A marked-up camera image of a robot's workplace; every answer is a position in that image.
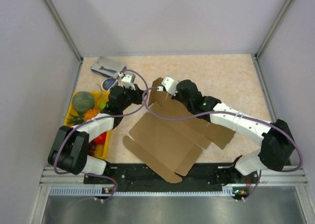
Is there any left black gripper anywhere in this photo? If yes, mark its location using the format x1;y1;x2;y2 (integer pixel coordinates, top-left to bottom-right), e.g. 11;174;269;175
119;83;147;111

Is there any brown cardboard box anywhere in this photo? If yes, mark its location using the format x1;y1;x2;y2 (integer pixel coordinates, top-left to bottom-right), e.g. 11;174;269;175
123;90;235;175

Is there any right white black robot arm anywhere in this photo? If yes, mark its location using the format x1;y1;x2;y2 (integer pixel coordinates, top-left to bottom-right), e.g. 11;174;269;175
162;77;295;183

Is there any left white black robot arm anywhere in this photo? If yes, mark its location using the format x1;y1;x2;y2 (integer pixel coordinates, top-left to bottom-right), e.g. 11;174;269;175
48;84;144;183

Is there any blue razor package box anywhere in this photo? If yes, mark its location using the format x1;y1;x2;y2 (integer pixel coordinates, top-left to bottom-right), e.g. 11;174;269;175
91;57;126;79

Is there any blue tape roll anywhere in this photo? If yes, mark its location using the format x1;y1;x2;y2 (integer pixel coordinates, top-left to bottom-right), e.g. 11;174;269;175
101;78;119;92

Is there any green apple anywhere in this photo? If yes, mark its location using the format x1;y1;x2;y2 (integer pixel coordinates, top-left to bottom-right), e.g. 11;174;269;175
97;101;106;111

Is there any green cantaloupe melon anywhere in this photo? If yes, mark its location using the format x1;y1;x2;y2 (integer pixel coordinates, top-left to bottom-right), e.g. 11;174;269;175
72;91;95;113

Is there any orange toy pineapple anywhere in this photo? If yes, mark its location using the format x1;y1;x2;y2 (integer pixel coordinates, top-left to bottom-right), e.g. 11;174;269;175
66;108;100;126

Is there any red tomato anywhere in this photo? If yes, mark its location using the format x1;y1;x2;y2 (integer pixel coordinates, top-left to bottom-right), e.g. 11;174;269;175
93;132;107;144

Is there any yellow plastic tray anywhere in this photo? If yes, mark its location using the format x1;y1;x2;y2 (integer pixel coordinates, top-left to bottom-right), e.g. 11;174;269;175
64;92;114;160

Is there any purple grape bunch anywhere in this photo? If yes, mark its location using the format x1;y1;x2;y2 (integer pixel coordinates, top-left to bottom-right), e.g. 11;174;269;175
88;141;96;157

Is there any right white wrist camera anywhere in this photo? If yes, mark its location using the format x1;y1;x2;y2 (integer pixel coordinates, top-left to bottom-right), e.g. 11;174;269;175
157;76;179;96

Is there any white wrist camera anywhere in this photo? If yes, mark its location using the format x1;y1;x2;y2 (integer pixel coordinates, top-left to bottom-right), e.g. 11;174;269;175
157;76;179;96
118;73;135;90

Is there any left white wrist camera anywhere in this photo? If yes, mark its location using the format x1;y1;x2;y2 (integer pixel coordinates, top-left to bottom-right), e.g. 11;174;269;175
118;73;135;90

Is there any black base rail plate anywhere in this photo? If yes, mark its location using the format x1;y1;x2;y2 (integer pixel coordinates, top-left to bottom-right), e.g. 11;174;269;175
83;162;261;192

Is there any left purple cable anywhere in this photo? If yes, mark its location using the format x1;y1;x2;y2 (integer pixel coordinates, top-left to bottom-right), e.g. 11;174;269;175
53;69;150;201

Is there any purple cable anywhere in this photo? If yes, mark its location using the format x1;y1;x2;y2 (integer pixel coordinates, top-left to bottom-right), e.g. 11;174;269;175
142;87;303;201
53;69;150;201

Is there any white slotted cable duct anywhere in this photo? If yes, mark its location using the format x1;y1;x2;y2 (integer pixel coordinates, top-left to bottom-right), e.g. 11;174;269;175
49;185;248;197

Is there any left aluminium frame post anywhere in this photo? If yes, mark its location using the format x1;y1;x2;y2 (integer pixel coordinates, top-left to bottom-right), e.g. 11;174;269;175
43;0;83;62

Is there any aluminium frame post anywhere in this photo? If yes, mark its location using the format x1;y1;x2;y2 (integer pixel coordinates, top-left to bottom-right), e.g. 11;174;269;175
254;0;295;60
43;0;83;62

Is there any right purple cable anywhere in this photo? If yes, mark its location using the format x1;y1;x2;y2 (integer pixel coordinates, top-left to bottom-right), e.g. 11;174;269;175
142;87;303;201

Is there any right aluminium frame post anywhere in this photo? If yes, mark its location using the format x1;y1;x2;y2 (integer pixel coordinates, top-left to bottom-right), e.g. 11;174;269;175
254;0;295;60

